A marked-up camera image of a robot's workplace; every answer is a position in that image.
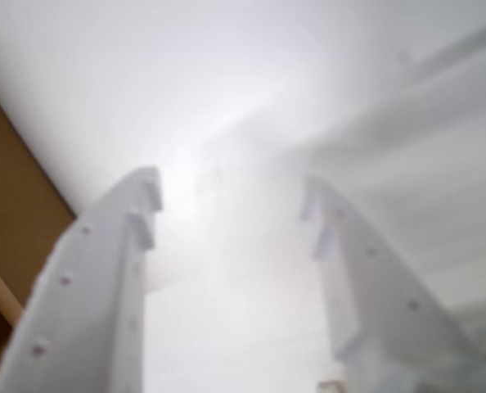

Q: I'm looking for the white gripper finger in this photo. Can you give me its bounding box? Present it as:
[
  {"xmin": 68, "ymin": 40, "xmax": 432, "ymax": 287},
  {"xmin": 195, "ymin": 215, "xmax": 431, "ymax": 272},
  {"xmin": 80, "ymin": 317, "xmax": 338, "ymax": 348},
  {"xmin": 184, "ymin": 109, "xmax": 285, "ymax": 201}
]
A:
[
  {"xmin": 0, "ymin": 165, "xmax": 164, "ymax": 393},
  {"xmin": 299, "ymin": 174, "xmax": 486, "ymax": 393}
]

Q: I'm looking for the brown cardboard box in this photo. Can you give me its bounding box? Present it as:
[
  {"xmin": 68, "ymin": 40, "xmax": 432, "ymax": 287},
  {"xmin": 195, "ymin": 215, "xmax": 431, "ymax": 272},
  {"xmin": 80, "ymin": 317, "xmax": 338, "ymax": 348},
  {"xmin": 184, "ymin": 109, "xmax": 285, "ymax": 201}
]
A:
[{"xmin": 0, "ymin": 77, "xmax": 79, "ymax": 365}]

